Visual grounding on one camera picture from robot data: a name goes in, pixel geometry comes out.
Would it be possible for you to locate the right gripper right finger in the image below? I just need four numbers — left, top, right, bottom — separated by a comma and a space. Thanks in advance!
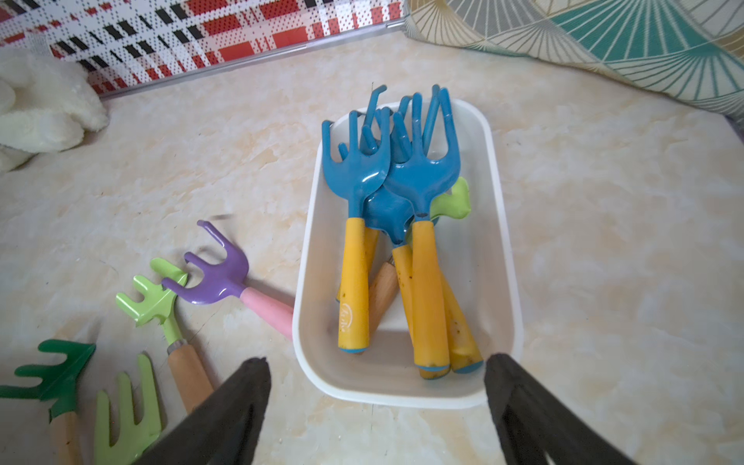
484, 353, 633, 464

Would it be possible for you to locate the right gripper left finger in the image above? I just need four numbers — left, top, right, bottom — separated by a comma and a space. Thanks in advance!
137, 358, 271, 464

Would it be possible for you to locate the light green fork wooden handle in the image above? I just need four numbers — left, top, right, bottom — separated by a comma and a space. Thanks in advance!
115, 275, 214, 415

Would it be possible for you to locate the purple rake pink handle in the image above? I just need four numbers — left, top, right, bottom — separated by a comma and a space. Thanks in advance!
162, 220, 293, 340

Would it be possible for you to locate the dark green rake wooden handle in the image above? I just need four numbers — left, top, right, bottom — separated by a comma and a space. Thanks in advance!
1, 339, 96, 464

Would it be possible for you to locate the white storage box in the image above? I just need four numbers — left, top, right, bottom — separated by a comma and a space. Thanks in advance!
291, 95, 524, 410

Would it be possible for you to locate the white plush bunny toy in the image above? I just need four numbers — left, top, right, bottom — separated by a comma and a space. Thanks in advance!
1, 46, 110, 172

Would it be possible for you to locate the teal yellow patterned pillow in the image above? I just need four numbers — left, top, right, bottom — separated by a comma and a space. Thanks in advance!
405, 0, 743, 125

